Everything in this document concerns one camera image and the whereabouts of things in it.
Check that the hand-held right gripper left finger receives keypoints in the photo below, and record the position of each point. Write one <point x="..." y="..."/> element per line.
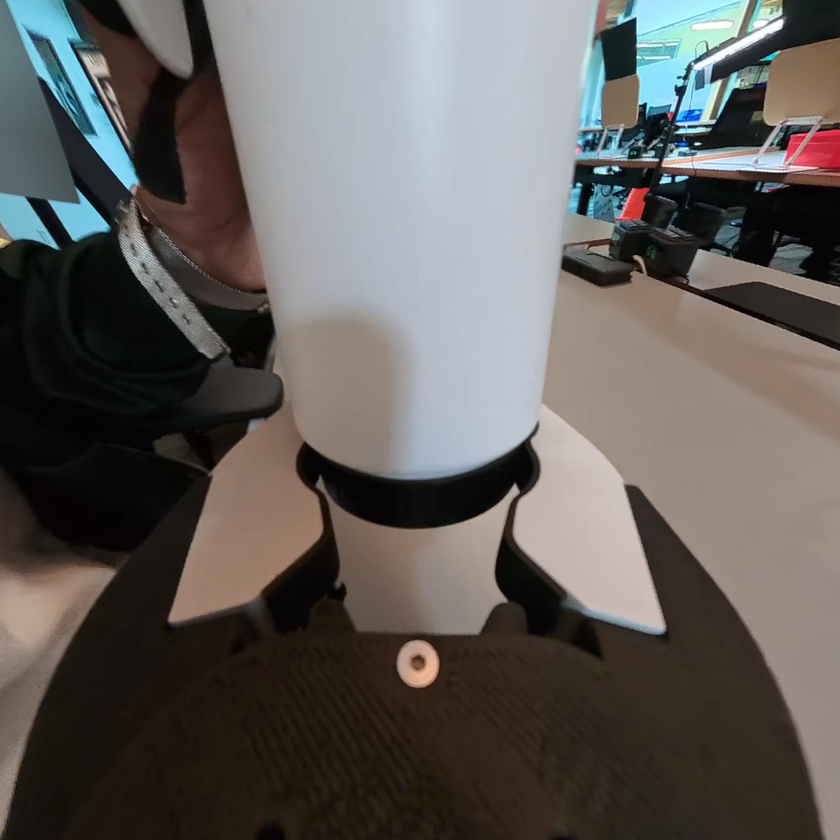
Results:
<point x="256" y="531"/>

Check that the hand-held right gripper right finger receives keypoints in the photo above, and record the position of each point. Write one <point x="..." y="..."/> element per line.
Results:
<point x="584" y="531"/>

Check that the white water bottle black cap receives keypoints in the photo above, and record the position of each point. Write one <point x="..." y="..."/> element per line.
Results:
<point x="407" y="229"/>

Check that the person's left forearm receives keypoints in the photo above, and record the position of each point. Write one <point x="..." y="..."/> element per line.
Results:
<point x="79" y="341"/>

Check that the person's left hand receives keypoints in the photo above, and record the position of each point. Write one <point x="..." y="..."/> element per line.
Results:
<point x="210" y="197"/>

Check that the dark chair armrest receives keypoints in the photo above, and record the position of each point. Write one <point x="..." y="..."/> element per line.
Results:
<point x="243" y="390"/>

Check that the person's green jacket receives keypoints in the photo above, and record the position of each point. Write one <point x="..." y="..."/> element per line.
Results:
<point x="98" y="499"/>

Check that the person's white shirt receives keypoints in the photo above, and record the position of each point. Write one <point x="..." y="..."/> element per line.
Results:
<point x="39" y="623"/>

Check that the flat black box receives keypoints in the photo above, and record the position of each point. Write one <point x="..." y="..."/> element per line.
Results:
<point x="597" y="268"/>

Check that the black battery charger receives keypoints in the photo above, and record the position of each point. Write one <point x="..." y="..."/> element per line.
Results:
<point x="649" y="253"/>

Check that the black desk mat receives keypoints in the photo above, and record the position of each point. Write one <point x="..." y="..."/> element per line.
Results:
<point x="781" y="308"/>

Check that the wooden office desk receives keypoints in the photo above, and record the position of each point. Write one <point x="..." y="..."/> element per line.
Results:
<point x="722" y="172"/>

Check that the tan board stand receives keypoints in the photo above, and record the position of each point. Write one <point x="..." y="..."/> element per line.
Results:
<point x="800" y="85"/>
<point x="620" y="98"/>

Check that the red plastic bin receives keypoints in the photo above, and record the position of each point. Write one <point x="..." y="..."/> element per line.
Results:
<point x="817" y="152"/>

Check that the black light bar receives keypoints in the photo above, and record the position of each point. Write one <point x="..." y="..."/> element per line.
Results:
<point x="735" y="46"/>

